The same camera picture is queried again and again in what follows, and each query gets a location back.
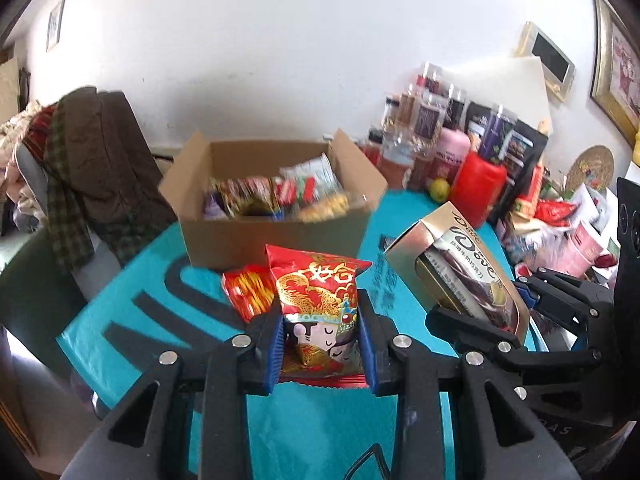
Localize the pile of cream cloth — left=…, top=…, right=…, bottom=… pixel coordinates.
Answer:
left=0, top=102, right=41, bottom=231

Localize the large gold picture frame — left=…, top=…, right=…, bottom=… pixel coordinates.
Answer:
left=590, top=0, right=640, bottom=147

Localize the white printed snack packet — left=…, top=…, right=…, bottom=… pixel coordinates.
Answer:
left=279, top=154, right=346, bottom=200

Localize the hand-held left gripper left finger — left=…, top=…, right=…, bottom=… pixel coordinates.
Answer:
left=60, top=302, right=286, bottom=480

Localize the black stand-up pouch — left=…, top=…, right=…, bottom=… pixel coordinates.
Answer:
left=500, top=120, right=548, bottom=188

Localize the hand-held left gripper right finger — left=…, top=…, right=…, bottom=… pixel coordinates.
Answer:
left=356, top=287, right=581, bottom=480

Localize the group of clear plastic jars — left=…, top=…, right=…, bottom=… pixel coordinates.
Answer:
left=370, top=62, right=516, bottom=191

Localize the brown jacket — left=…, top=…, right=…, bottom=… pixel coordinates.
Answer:
left=62, top=87, right=178, bottom=266

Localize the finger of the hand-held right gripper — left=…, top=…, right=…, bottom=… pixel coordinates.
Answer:
left=514, top=266, right=616, bottom=337
left=425, top=305, right=603, bottom=388

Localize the green plaid garment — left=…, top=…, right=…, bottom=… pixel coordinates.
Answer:
left=45, top=105, right=96, bottom=273

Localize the small gold box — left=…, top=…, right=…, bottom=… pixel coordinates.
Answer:
left=384, top=201, right=531, bottom=346

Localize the round woven mat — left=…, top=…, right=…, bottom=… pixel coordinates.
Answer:
left=567, top=145, right=615, bottom=196

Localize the green chair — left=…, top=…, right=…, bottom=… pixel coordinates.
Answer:
left=0, top=230, right=101, bottom=361

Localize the pink container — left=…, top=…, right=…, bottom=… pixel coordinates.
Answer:
left=432, top=129, right=473, bottom=186

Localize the small black pouch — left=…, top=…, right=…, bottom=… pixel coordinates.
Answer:
left=465, top=102, right=493, bottom=136

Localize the clear packet of yellow crisps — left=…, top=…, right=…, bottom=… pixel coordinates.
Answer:
left=297, top=191, right=371, bottom=225

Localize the small wall device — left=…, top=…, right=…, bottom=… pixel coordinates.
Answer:
left=515, top=21, right=576, bottom=103

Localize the small framed wall picture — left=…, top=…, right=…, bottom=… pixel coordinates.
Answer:
left=46, top=0, right=67, bottom=53

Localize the red foil packet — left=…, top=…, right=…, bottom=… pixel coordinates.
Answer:
left=535, top=200, right=576, bottom=228

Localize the black cable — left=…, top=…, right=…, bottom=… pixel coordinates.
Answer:
left=345, top=442, right=391, bottom=480

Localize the red plaid cloth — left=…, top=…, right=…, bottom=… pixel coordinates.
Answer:
left=25, top=105, right=56, bottom=147

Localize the red bottle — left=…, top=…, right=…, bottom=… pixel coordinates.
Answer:
left=450, top=152, right=508, bottom=228

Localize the pink cup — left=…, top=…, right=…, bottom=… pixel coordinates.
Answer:
left=562, top=220, right=608, bottom=278

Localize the red gold snack packet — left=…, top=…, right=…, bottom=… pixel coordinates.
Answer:
left=222, top=265, right=281, bottom=323

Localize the cardboard box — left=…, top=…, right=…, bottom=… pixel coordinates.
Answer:
left=157, top=129, right=388, bottom=272

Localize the red cartoon snack packet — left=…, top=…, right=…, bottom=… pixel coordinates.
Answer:
left=265, top=244, right=373, bottom=388

